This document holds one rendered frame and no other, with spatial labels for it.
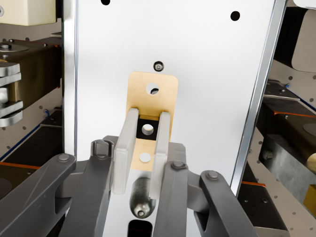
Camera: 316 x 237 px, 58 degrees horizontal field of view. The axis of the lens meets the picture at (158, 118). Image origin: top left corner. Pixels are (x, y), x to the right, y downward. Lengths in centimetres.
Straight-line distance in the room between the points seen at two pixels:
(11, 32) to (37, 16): 41
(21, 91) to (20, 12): 8
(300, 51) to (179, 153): 22
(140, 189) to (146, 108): 14
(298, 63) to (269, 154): 11
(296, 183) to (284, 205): 49
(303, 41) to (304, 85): 33
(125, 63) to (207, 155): 14
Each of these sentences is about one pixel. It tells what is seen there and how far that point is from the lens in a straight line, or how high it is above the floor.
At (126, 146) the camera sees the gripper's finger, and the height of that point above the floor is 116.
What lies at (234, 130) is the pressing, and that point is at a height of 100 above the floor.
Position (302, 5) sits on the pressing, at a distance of 33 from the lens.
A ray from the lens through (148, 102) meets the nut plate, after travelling 22.
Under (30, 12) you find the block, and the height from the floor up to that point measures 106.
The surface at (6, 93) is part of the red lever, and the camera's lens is 29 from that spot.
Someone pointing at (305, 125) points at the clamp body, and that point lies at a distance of 40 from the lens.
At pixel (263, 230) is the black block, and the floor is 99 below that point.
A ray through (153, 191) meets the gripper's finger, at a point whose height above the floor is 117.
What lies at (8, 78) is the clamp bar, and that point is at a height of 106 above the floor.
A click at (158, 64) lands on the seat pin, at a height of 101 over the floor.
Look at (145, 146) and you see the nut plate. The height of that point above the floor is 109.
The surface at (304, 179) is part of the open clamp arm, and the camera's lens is 31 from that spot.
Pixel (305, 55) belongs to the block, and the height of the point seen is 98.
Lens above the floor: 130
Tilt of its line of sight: 69 degrees down
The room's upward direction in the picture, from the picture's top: 173 degrees counter-clockwise
